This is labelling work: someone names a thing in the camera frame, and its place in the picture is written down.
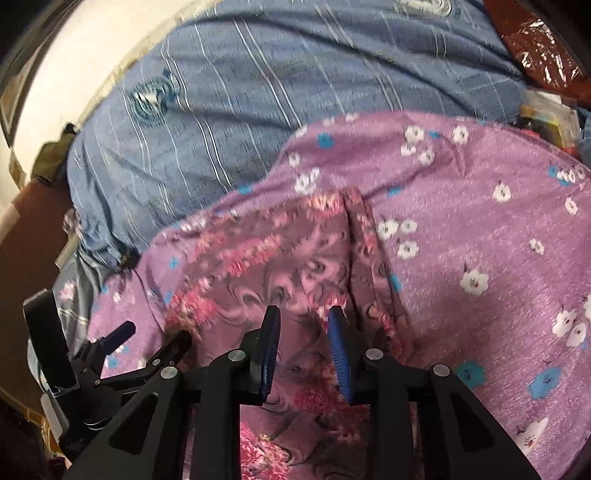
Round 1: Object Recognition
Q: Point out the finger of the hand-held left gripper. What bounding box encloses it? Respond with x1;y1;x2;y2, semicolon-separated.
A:
69;322;137;370
97;330;192;393

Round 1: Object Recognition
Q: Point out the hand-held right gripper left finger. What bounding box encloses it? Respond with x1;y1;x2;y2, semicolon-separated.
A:
62;305;282;480

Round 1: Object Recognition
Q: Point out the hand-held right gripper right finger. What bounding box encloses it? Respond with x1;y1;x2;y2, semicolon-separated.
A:
327;305;543;480

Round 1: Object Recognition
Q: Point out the pink floral shirt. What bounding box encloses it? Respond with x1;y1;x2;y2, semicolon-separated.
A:
164;187;416;480

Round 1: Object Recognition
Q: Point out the grey floral bed sheet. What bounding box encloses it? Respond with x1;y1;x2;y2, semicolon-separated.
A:
28;263;121;384

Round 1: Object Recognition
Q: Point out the brown headboard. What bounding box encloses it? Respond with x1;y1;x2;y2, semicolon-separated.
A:
0;178;88;416

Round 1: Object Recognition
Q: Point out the olive green cloth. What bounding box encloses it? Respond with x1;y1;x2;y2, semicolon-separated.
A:
30;122;81;185

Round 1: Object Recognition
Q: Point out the purple floral bed sheet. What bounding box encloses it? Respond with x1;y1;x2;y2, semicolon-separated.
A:
85;111;591;480

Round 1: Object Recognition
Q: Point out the blue plaid quilt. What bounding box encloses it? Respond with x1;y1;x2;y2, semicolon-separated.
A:
67;0;532;278

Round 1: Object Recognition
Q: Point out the clear packet of small goods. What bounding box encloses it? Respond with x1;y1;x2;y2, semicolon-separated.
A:
519;90;580;148

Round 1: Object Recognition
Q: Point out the red plastic bag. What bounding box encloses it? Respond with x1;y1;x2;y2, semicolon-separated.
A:
482;0;587;100

